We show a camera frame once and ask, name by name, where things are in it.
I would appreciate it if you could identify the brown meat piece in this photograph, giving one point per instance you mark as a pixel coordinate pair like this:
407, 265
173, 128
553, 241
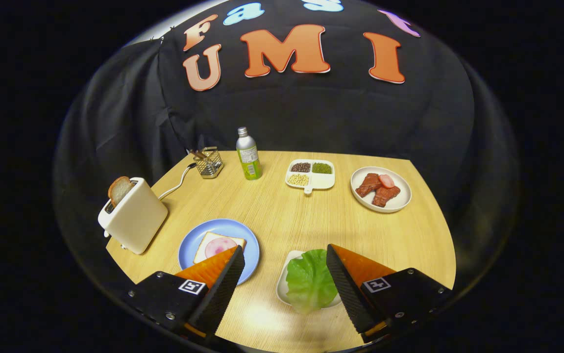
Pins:
385, 196
367, 185

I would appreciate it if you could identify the pink sausage slice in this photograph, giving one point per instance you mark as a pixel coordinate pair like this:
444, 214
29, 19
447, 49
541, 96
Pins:
387, 181

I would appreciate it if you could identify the white divided dish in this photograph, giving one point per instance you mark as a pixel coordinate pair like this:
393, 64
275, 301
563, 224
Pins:
323, 181

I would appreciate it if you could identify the pile of yellow soybeans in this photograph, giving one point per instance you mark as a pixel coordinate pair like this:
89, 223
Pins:
298, 180

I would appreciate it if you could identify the toasted bread slice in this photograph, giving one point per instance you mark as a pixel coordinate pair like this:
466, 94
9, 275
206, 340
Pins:
120, 189

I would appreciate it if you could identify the brown wooden stick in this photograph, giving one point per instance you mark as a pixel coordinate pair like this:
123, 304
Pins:
196, 154
202, 153

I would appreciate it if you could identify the blue round plate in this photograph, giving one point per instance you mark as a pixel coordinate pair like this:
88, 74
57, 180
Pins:
193, 230

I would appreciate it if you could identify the green lettuce leaf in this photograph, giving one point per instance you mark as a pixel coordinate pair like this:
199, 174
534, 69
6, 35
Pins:
308, 279

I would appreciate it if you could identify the white toaster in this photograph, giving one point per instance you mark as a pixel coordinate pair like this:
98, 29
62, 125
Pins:
137, 220

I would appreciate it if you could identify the pink ham slice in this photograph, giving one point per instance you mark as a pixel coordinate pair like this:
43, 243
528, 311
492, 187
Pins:
219, 246

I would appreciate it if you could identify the black backdrop cloth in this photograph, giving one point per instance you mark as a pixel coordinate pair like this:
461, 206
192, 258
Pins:
311, 113

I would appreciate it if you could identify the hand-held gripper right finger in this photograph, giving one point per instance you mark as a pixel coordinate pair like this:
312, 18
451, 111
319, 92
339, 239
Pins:
348, 289

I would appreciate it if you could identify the green and silver bottle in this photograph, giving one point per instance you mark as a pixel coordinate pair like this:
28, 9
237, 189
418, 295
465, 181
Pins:
249, 157

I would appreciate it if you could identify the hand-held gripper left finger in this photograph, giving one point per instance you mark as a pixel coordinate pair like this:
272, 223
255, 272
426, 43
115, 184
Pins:
220, 289

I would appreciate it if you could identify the white bread slice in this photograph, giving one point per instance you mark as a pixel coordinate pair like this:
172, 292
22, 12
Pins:
202, 255

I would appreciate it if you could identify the white square plate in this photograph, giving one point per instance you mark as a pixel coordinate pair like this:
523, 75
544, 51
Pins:
282, 287

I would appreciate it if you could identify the pile of green beans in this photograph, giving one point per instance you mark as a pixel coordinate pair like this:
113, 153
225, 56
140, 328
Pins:
322, 168

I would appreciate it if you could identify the white round plate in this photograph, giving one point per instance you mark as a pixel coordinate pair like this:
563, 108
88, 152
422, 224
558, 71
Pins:
402, 198

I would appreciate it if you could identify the pile of dark red beans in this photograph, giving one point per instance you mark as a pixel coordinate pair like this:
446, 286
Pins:
300, 167

